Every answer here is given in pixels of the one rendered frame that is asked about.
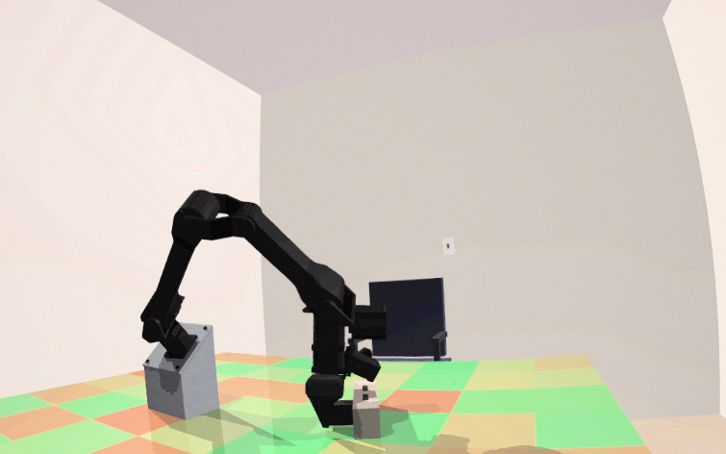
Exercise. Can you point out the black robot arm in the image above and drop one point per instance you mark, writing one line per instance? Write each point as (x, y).
(322, 290)

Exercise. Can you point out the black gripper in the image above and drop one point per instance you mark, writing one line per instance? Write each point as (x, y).
(325, 387)

